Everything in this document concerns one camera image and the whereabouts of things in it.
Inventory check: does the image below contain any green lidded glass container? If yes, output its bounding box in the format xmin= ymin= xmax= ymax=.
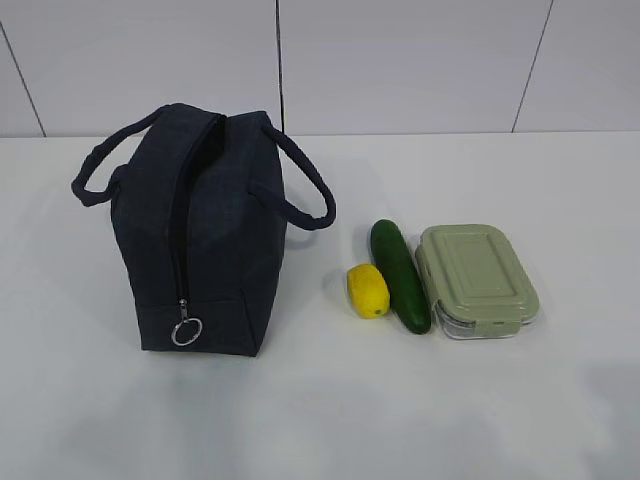
xmin=415 ymin=224 xmax=540 ymax=340

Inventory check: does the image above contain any silver zipper pull ring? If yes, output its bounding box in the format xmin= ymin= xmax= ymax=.
xmin=171 ymin=298 xmax=204 ymax=347

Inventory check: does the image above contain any yellow lemon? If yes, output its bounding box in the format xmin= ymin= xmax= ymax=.
xmin=347 ymin=264 xmax=390 ymax=319

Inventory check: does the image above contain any navy blue lunch bag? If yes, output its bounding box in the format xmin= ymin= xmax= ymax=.
xmin=71 ymin=103 xmax=336 ymax=357

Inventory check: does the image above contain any green cucumber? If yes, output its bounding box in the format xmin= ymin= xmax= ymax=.
xmin=370 ymin=219 xmax=432 ymax=335

